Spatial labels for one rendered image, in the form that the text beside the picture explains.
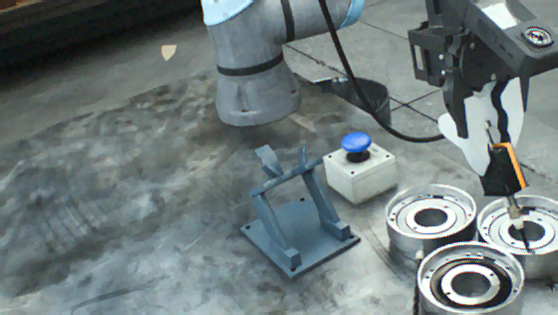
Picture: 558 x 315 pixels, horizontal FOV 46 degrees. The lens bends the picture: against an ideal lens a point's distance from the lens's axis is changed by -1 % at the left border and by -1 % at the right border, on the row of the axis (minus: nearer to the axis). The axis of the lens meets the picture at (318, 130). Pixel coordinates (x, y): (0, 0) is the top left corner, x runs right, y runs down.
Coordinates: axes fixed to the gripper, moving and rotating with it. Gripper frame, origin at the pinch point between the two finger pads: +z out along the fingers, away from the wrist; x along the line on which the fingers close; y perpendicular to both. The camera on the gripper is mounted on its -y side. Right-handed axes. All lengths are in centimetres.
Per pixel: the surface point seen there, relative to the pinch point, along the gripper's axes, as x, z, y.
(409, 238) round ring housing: 7.7, 8.8, 7.3
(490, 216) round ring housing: -2.2, 9.6, 5.1
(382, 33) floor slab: -144, 56, 258
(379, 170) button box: 2.2, 6.9, 21.2
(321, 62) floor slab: -101, 58, 250
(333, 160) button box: 6.1, 5.3, 26.0
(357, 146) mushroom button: 3.9, 3.0, 22.5
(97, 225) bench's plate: 36, 8, 42
